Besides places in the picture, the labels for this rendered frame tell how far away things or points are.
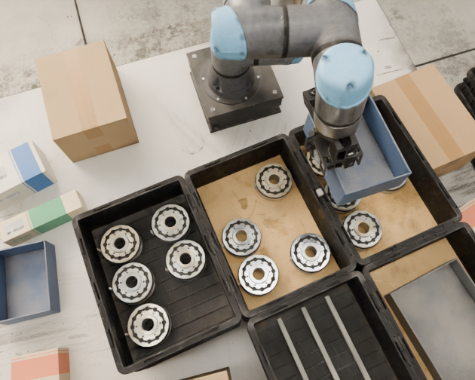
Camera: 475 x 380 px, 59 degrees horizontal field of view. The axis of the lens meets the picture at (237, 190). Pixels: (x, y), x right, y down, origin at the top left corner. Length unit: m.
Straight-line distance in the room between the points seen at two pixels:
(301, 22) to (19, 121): 1.16
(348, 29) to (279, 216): 0.64
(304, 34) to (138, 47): 1.98
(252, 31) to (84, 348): 0.98
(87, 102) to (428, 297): 1.09
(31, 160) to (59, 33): 1.46
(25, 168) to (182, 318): 0.66
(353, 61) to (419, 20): 2.23
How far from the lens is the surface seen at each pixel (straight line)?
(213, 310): 1.11
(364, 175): 0.97
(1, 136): 1.60
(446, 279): 1.23
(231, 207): 1.16
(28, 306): 1.37
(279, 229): 1.15
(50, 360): 1.26
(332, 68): 0.59
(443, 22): 2.85
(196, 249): 1.11
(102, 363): 1.29
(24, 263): 1.40
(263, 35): 0.64
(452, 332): 1.22
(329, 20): 0.66
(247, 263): 1.09
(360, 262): 1.06
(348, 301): 1.14
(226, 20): 0.64
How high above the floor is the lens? 1.93
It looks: 69 degrees down
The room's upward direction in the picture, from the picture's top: 1 degrees counter-clockwise
